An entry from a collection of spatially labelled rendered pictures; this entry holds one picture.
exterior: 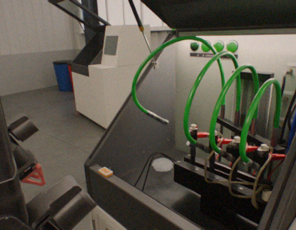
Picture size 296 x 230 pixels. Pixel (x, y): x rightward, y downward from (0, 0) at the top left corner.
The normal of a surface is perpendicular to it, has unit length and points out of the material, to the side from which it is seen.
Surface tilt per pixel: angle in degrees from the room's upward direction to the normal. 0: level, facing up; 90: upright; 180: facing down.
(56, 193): 22
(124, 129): 90
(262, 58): 90
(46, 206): 27
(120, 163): 90
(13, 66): 90
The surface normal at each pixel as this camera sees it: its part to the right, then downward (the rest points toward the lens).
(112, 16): -0.65, 0.26
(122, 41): 0.58, 0.23
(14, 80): 0.76, 0.18
